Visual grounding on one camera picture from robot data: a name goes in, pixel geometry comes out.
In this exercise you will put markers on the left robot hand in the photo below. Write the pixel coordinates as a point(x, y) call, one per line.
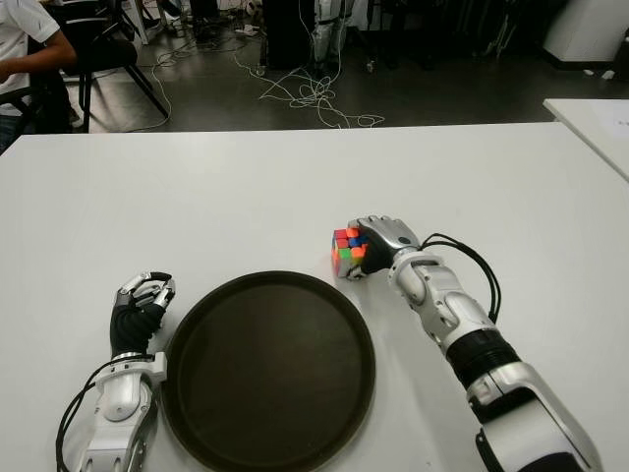
point(132, 324)

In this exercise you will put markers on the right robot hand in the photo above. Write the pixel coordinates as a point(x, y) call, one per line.
point(393, 236)

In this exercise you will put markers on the multicoloured Rubik's cube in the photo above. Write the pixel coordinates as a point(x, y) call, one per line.
point(344, 253)

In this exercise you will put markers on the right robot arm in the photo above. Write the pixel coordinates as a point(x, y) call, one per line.
point(472, 334)

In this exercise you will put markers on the dark brown round plate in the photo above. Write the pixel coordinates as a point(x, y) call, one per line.
point(270, 369)

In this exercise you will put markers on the white side table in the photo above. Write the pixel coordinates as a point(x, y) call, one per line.
point(594, 128)

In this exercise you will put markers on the black wheeled cabinet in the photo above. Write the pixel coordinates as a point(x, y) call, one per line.
point(287, 32)

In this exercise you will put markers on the black folded metal stands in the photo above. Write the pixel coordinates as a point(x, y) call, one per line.
point(501, 27)

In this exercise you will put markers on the white power strip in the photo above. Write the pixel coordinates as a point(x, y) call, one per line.
point(245, 30)

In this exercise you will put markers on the white paper scrap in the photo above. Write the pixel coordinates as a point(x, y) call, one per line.
point(609, 74)

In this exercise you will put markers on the black chair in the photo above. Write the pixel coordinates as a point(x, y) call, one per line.
point(103, 49)

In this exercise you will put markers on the white cabinet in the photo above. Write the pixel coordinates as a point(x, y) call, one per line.
point(587, 27)

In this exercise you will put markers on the person in white shirt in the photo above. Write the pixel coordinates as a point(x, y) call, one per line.
point(22, 34)

